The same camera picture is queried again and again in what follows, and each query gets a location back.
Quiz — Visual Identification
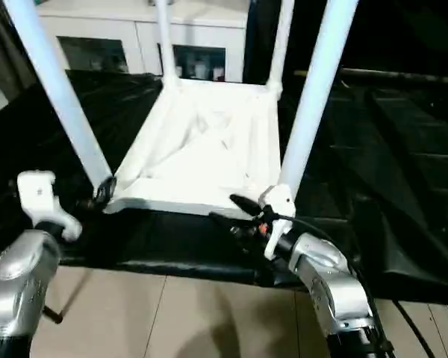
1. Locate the white plastic table top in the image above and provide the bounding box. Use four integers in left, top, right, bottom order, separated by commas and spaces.
102, 76, 296, 219

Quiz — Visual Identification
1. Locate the thin dark metal rod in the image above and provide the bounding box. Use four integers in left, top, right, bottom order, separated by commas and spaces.
43, 270, 94, 324

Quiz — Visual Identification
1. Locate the black mat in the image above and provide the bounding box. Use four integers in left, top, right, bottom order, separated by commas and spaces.
0, 66, 448, 305

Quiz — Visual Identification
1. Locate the white cabinet with glass doors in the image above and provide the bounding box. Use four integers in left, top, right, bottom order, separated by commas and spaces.
37, 0, 249, 84

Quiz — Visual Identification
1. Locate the black box with gold label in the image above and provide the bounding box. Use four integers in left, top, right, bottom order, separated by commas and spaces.
246, 0, 344, 89

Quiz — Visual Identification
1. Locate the dark long bar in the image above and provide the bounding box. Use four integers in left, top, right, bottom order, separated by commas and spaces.
337, 68, 448, 86

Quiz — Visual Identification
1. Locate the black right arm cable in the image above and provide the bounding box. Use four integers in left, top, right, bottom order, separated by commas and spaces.
267, 208, 434, 358

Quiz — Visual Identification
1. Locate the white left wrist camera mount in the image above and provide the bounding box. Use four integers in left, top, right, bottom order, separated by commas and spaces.
16, 170, 84, 243

